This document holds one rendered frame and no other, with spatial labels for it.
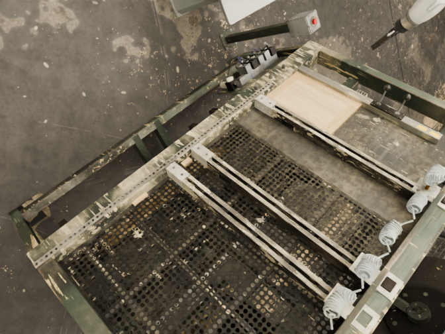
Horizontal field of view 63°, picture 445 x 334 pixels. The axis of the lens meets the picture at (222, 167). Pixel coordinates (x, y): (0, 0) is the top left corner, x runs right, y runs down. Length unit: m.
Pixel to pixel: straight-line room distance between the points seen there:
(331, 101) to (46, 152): 1.87
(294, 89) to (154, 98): 1.10
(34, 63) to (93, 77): 0.37
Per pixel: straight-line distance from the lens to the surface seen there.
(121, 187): 1.97
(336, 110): 2.32
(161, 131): 2.74
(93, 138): 2.75
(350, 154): 2.03
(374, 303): 1.63
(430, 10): 2.07
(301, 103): 2.33
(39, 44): 2.68
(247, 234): 1.70
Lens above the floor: 2.62
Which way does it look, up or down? 52 degrees down
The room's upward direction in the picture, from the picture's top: 105 degrees clockwise
